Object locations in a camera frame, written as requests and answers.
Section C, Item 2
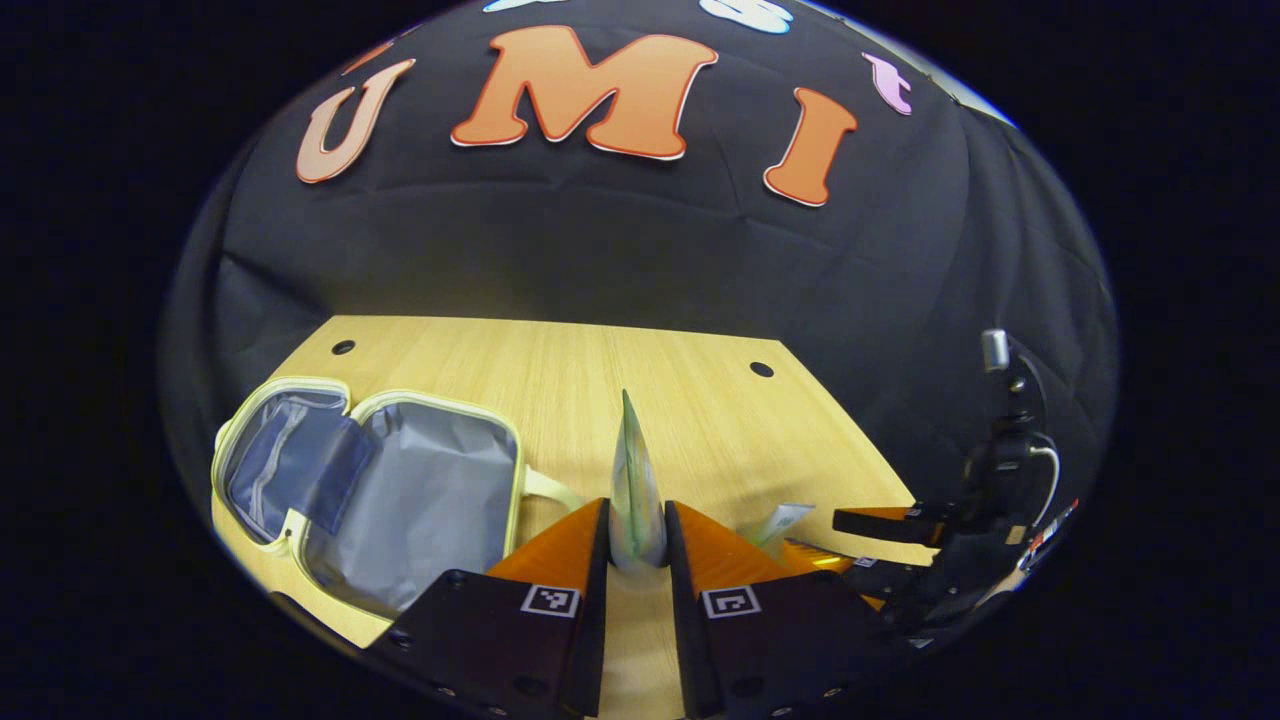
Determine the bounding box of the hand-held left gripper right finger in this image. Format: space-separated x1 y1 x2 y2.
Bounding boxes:
665 500 903 719

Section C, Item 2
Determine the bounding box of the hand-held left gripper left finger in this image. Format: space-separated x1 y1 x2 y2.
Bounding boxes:
365 497 611 719

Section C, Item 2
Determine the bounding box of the small white green-capped tube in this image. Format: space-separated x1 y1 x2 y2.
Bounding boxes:
745 503 816 551

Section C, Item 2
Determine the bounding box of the green and white cream tube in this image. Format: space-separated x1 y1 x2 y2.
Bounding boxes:
609 390 669 572

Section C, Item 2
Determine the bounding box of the pale yellow small suitcase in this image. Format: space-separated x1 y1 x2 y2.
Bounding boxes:
210 376 586 623

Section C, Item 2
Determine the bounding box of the black backdrop cloth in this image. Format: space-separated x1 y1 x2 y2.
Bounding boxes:
160 0 1119 561

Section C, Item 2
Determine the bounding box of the thin white cable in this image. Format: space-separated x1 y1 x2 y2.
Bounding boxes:
1030 445 1062 526

